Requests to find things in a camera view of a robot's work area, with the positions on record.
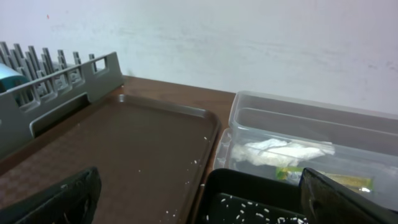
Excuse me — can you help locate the grey dishwasher rack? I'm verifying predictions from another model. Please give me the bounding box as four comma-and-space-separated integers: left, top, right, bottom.
1, 42, 124, 158

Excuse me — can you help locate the clear plastic bin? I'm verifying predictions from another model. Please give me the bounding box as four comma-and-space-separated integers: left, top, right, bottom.
213, 91, 397, 210

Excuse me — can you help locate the light blue bowl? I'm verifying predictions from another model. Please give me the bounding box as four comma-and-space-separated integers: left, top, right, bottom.
0, 63, 29, 93

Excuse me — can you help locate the green snack wrapper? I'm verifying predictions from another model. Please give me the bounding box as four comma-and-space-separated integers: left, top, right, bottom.
275, 167, 374, 193

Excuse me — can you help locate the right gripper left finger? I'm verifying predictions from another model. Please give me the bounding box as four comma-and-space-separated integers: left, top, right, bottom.
1, 167, 102, 223

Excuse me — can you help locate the dark brown serving tray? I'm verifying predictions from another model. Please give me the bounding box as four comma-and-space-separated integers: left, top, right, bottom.
1, 95, 221, 223

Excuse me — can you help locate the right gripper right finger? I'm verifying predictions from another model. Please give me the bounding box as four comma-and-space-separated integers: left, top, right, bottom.
299, 168, 397, 224

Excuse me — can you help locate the rice and nutshell waste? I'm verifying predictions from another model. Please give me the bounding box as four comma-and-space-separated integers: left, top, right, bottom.
196, 193, 308, 224

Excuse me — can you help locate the black waste tray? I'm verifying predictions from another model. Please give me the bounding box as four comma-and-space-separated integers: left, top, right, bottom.
193, 169, 305, 223

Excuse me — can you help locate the white napkin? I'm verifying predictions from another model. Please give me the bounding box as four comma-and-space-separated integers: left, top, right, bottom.
231, 138, 335, 167

